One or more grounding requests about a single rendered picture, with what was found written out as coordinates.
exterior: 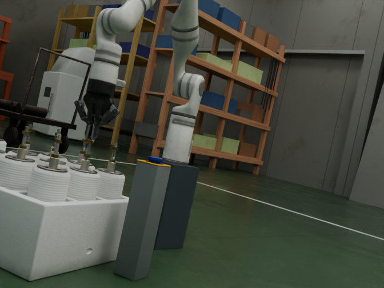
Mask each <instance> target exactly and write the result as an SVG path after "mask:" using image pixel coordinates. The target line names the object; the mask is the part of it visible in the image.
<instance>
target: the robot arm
mask: <svg viewBox="0 0 384 288"><path fill-rule="evenodd" d="M155 2H156V0H122V3H121V5H122V6H121V7H119V8H108V9H103V10H102V11H101V12H100V13H99V15H98V17H97V21H96V40H97V48H96V52H95V56H94V61H93V65H92V67H91V70H90V76H89V81H88V84H87V89H86V94H85V95H84V97H83V99H81V100H79V101H75V102H74V104H75V106H76V108H77V111H78V113H79V116H80V118H81V120H82V121H85V122H86V124H87V125H86V130H85V136H86V138H87V139H89V136H91V137H90V139H92V140H95V138H97V137H98V133H99V128H100V126H103V125H107V124H108V123H109V122H110V121H111V120H112V119H114V118H115V117H116V116H117V115H118V114H119V113H120V111H119V110H118V109H116V107H115V106H114V105H113V104H114V101H113V97H114V92H115V87H122V88H125V86H126V82H125V81H122V80H119V79H118V70H119V64H120V60H121V55H122V48H121V46H120V45H118V44H117V43H115V35H116V34H118V35H124V34H127V33H129V32H131V31H132V29H133V28H135V26H136V24H137V23H138V21H139V20H140V18H141V16H142V15H143V14H144V13H145V12H146V11H147V10H148V9H149V8H151V7H152V5H153V4H155ZM171 36H172V43H173V92H174V94H175V95H176V96H177V97H181V98H187V99H189V101H188V103H186V104H184V105H181V106H175V107H173V109H172V112H171V117H170V122H169V127H168V131H167V136H166V141H165V146H164V150H163V154H162V159H163V161H165V162H169V163H174V164H178V165H185V166H186V165H187V166H188V163H189V158H190V153H191V148H192V145H193V140H191V139H192V136H193V131H194V125H195V120H196V117H197V113H198V110H199V105H200V102H201V98H202V94H203V91H204V86H205V80H204V77H203V76H201V75H197V74H190V73H186V72H185V63H186V61H187V59H188V57H189V55H190V54H191V53H192V51H193V50H194V49H195V47H196V45H197V43H198V40H199V23H198V0H181V3H180V5H179V6H178V8H177V10H176V12H175V13H174V15H173V18H172V20H171ZM85 105H86V107H87V109H88V111H87V114H86V112H85V110H84V106H85ZM109 109H110V111H109V114H108V115H107V116H106V117H104V119H103V116H104V113H105V112H107V111H108V110H109ZM93 124H94V125H93Z"/></svg>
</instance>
